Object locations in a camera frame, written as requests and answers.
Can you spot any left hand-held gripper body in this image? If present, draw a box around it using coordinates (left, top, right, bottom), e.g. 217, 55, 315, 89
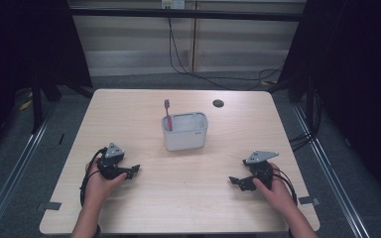
95, 142, 128, 181

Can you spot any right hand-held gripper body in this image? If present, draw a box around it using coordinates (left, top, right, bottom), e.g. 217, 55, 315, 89
242, 150, 280, 191

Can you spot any grey rectangular holder cup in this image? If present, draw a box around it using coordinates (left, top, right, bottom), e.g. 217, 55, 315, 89
161, 111, 209, 153

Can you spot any red toothbrush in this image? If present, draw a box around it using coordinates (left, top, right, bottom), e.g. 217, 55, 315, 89
164, 98, 174, 132

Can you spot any person's right hand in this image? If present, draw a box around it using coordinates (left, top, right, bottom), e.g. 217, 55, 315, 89
252, 162, 296, 214

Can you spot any person's left hand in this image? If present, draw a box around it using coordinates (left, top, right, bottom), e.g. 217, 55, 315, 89
84, 161, 129, 208

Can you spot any grey tape strip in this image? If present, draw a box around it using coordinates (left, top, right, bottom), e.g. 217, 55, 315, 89
35, 200, 63, 212
298, 195, 321, 207

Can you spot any black metal stand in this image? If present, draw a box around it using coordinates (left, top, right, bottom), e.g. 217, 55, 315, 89
30, 83, 45, 135

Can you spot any black curtain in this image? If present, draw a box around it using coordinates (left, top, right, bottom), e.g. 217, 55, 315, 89
0, 0, 94, 163
277, 0, 381, 202

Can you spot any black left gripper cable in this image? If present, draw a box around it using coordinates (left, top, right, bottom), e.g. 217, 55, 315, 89
79, 147, 108, 207

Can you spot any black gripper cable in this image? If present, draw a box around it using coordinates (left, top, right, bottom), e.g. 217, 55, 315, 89
79, 147, 108, 207
272, 167, 299, 205

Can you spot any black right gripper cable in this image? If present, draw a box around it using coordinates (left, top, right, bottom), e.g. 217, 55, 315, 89
272, 167, 299, 205

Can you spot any bundle of black floor cables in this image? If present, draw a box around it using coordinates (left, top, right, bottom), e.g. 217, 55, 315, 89
288, 130, 316, 153

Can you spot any metal floor rail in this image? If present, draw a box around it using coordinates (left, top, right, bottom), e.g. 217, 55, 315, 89
291, 103, 373, 238
0, 103, 61, 238

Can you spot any long black wall cable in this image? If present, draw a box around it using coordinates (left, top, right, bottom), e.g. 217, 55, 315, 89
167, 16, 287, 92

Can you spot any black horizontal frame bar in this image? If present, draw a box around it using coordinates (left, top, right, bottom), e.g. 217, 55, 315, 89
68, 8, 308, 23

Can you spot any white wall socket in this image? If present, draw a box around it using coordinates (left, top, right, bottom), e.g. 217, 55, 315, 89
161, 0, 187, 10

